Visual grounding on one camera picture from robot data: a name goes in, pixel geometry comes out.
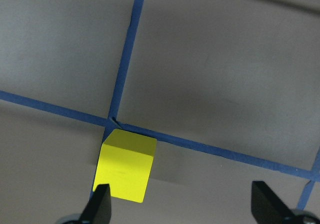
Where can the yellow cube block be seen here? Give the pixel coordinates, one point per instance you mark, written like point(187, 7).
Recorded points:
point(125, 163)

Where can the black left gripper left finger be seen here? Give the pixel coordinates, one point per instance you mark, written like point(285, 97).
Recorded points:
point(98, 209)

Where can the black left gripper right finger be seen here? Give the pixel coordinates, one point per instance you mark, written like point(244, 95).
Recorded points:
point(267, 208)

